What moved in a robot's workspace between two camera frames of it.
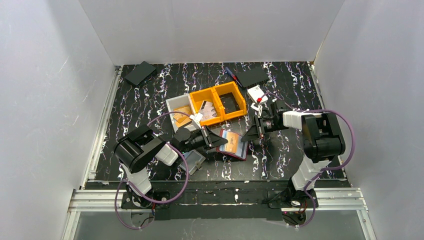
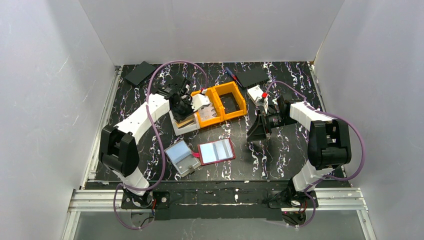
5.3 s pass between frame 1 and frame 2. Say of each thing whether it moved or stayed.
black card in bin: stayed
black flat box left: stayed
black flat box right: stayed
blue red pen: stayed
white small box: stayed
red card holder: moved
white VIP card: stayed
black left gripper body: moved
